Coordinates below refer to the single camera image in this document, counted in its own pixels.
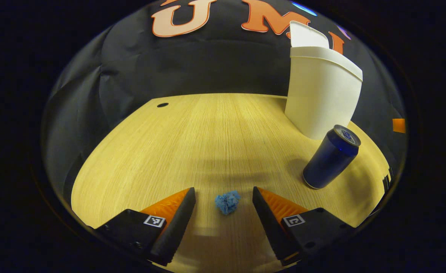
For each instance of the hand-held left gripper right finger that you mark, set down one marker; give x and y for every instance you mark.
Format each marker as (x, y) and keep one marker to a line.
(268, 223)

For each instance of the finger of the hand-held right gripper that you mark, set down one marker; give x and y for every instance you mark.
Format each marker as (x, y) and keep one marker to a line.
(399, 126)

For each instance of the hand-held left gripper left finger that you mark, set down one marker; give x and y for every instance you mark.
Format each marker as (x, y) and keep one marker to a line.
(177, 227)

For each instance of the blue paper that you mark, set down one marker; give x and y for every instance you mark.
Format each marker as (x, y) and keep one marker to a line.
(226, 203)

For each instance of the blue pop can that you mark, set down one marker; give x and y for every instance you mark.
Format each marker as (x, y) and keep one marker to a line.
(327, 163)

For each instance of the white desktop garbage bin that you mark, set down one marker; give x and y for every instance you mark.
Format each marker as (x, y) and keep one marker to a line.
(321, 94)

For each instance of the wooden desktop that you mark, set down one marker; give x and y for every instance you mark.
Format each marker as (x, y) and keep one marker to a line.
(189, 144)

